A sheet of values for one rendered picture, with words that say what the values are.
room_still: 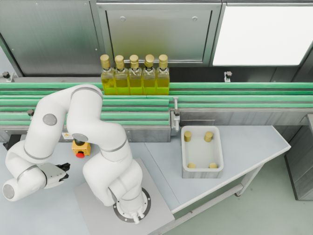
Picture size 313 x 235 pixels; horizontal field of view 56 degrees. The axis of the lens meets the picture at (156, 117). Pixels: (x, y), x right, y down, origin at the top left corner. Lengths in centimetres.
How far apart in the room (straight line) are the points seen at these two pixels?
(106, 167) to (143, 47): 63
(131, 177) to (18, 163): 36
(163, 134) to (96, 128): 65
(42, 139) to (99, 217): 53
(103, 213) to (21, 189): 36
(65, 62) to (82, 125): 79
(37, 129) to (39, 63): 75
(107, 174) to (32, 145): 22
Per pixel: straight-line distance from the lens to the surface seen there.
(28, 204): 140
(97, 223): 125
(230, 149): 144
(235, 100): 136
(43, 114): 83
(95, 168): 86
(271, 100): 141
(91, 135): 74
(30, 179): 102
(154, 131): 132
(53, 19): 132
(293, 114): 152
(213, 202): 191
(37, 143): 84
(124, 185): 96
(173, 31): 125
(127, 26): 124
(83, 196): 130
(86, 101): 78
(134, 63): 117
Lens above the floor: 199
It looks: 57 degrees down
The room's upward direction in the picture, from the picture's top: straight up
